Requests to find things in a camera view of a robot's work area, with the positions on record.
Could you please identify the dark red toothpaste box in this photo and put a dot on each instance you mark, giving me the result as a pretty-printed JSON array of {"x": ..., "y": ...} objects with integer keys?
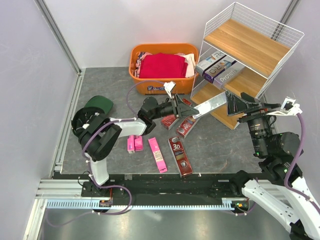
[{"x": 169, "y": 121}]

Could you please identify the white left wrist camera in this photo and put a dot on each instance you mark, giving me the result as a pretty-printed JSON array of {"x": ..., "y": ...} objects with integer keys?
[{"x": 168, "y": 87}]

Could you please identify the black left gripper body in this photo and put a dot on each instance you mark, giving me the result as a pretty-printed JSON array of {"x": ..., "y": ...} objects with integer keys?
[{"x": 176, "y": 110}]

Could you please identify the pink toothpaste box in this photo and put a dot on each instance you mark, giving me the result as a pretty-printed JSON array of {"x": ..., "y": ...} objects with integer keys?
[
  {"x": 138, "y": 143},
  {"x": 131, "y": 144}
]

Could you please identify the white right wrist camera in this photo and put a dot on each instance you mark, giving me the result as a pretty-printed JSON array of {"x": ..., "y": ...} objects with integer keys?
[{"x": 289, "y": 107}]

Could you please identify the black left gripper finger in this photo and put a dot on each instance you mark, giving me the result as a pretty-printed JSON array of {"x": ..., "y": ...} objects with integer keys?
[
  {"x": 184, "y": 114},
  {"x": 183, "y": 107}
]

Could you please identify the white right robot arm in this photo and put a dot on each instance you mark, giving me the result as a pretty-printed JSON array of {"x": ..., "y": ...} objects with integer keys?
[{"x": 279, "y": 154}]

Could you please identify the blue slotted cable duct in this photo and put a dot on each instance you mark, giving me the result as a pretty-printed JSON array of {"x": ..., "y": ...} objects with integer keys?
[{"x": 91, "y": 204}]

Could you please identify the white wire wooden shelf rack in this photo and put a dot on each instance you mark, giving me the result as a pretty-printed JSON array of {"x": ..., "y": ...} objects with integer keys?
[{"x": 261, "y": 44}]

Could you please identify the pink toothpaste box angled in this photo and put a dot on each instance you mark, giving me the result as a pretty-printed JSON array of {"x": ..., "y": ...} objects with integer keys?
[{"x": 158, "y": 157}]

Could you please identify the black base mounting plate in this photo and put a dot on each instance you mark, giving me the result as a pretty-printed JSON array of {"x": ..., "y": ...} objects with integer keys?
[{"x": 217, "y": 185}]

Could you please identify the green black cap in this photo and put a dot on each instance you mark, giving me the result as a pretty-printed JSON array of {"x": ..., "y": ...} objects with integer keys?
[{"x": 96, "y": 105}]

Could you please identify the pink toothpaste box middle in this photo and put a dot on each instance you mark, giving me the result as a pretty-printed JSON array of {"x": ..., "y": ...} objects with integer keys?
[{"x": 138, "y": 143}]

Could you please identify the red folded cloth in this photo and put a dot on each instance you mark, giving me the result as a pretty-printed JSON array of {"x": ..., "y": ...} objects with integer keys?
[{"x": 163, "y": 66}]

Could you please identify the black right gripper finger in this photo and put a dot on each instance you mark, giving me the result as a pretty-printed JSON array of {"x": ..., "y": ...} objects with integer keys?
[
  {"x": 249, "y": 100},
  {"x": 235, "y": 104}
]

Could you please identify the pink toothpaste box left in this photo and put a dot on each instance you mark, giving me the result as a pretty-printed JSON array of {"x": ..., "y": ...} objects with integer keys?
[{"x": 131, "y": 144}]

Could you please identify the aluminium frame rail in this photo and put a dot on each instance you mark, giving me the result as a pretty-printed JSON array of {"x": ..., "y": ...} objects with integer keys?
[{"x": 58, "y": 34}]

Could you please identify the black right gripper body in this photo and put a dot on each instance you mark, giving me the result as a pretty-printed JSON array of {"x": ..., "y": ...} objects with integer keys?
[{"x": 257, "y": 110}]

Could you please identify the purple white toothpaste box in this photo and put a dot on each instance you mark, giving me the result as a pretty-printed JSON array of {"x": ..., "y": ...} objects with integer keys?
[{"x": 208, "y": 62}]

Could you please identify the silver toothpaste box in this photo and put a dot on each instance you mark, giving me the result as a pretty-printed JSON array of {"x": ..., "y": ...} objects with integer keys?
[
  {"x": 228, "y": 75},
  {"x": 210, "y": 105}
]

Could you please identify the cream patterned cloth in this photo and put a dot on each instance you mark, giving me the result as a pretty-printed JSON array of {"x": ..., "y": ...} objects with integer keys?
[{"x": 191, "y": 63}]

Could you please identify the red 3d toothpaste box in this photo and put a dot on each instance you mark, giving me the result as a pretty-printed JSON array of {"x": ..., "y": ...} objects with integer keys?
[
  {"x": 180, "y": 156},
  {"x": 186, "y": 126}
]

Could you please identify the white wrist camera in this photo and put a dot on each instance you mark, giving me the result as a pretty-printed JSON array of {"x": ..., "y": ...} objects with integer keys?
[
  {"x": 168, "y": 87},
  {"x": 289, "y": 107}
]

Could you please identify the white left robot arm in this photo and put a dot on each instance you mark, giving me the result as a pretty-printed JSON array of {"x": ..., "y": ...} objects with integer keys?
[{"x": 99, "y": 137}]

